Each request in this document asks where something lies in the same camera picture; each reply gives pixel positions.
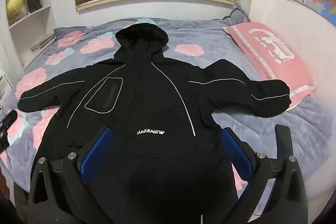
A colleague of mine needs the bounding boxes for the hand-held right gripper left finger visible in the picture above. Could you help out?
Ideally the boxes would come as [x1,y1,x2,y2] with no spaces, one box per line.
[28,126,114,224]

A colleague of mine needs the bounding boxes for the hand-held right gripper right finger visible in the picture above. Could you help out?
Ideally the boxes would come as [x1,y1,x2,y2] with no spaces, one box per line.
[220,126,309,224]

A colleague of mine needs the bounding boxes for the black hooded jacket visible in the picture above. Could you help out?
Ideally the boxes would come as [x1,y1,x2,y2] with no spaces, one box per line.
[17,22,292,224]

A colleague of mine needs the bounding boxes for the flat grey books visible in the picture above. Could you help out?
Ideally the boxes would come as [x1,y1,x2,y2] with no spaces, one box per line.
[30,34,56,52]

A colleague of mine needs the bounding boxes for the pink pillow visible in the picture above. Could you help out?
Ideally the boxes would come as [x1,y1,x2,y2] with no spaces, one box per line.
[222,21,315,106]

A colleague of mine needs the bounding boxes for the grey floral blanket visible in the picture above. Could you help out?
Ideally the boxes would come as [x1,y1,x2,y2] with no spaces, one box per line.
[0,18,334,203]

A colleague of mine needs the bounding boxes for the yellow globe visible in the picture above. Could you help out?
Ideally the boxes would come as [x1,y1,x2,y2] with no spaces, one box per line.
[7,0,25,22]

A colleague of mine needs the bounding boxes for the black box on shelf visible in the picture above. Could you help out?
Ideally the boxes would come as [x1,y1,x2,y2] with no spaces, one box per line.
[26,0,41,13]

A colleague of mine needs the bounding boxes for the grey pillow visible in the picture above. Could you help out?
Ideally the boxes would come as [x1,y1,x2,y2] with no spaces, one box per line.
[223,7,251,26]

